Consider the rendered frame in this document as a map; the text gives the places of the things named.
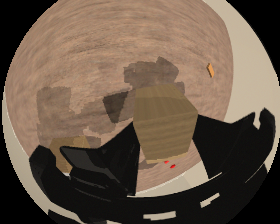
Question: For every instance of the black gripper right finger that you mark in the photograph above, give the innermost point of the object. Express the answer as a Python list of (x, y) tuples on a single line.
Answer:
[(215, 140)]

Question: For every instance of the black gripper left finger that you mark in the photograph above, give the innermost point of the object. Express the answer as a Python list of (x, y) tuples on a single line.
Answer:
[(118, 158)]

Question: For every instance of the orange flat bar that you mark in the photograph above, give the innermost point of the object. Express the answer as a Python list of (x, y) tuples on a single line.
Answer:
[(210, 70)]

